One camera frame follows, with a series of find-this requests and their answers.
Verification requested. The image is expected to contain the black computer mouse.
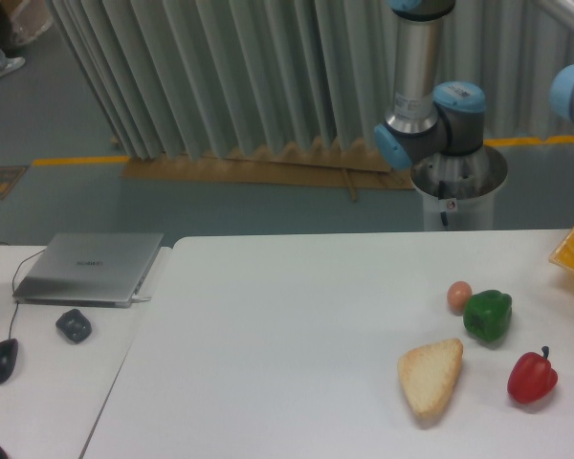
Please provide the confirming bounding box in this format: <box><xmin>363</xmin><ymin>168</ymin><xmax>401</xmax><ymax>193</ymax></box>
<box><xmin>0</xmin><ymin>339</ymin><xmax>19</xmax><ymax>384</ymax></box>

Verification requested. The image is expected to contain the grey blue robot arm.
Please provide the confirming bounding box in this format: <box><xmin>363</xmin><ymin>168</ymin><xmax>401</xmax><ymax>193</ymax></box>
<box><xmin>374</xmin><ymin>1</ymin><xmax>559</xmax><ymax>169</ymax></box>

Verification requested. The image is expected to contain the green bell pepper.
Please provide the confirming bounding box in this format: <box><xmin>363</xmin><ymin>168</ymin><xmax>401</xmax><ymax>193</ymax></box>
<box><xmin>463</xmin><ymin>290</ymin><xmax>513</xmax><ymax>343</ymax></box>

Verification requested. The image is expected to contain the red bell pepper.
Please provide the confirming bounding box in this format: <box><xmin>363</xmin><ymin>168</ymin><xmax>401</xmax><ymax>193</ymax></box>
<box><xmin>507</xmin><ymin>345</ymin><xmax>559</xmax><ymax>404</ymax></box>

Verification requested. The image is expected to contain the brown cardboard sheet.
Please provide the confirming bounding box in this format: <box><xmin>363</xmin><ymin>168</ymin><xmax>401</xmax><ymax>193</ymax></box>
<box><xmin>121</xmin><ymin>138</ymin><xmax>413</xmax><ymax>202</ymax></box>

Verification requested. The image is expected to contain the brown egg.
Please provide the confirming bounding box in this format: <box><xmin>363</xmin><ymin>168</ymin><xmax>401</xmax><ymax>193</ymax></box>
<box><xmin>446</xmin><ymin>280</ymin><xmax>473</xmax><ymax>314</ymax></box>

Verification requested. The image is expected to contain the grey pleated curtain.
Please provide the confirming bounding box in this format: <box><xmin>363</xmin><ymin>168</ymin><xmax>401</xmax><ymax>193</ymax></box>
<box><xmin>48</xmin><ymin>1</ymin><xmax>574</xmax><ymax>159</ymax></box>

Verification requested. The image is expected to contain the silver closed laptop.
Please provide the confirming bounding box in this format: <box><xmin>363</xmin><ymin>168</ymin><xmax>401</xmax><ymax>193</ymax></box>
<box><xmin>13</xmin><ymin>232</ymin><xmax>164</xmax><ymax>307</ymax></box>

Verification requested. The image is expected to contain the toasted bread slice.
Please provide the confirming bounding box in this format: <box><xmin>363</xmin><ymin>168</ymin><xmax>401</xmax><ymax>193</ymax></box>
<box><xmin>397</xmin><ymin>338</ymin><xmax>463</xmax><ymax>420</ymax></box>

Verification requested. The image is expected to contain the black small controller device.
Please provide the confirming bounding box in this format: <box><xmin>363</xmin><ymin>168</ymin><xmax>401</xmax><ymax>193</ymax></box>
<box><xmin>55</xmin><ymin>309</ymin><xmax>93</xmax><ymax>344</ymax></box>

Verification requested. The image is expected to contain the white sneaker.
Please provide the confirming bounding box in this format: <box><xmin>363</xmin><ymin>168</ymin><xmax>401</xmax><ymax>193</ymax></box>
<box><xmin>0</xmin><ymin>56</ymin><xmax>26</xmax><ymax>77</ymax></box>

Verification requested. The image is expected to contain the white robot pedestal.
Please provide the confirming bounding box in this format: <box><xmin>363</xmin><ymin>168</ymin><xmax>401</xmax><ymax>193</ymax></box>
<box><xmin>410</xmin><ymin>145</ymin><xmax>508</xmax><ymax>231</ymax></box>

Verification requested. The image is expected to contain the black mouse cable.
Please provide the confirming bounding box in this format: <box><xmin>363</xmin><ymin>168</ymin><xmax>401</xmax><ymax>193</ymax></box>
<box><xmin>7</xmin><ymin>247</ymin><xmax>45</xmax><ymax>341</ymax></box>

